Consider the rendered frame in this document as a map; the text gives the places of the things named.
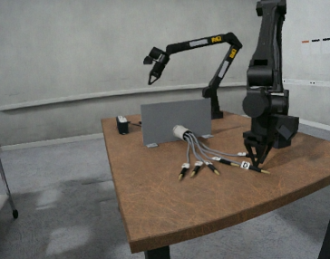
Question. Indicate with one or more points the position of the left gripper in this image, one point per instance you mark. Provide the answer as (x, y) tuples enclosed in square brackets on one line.
[(262, 146)]

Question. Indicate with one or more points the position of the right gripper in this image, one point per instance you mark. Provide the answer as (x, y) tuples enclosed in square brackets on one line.
[(153, 73)]

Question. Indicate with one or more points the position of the black and tan jack plug with tag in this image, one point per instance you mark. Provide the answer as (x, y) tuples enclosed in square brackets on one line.
[(248, 166)]

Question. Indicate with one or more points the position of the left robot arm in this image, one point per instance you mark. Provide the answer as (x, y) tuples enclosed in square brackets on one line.
[(261, 73)]

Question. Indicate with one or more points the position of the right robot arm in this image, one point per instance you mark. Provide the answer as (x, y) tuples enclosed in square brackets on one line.
[(207, 92)]

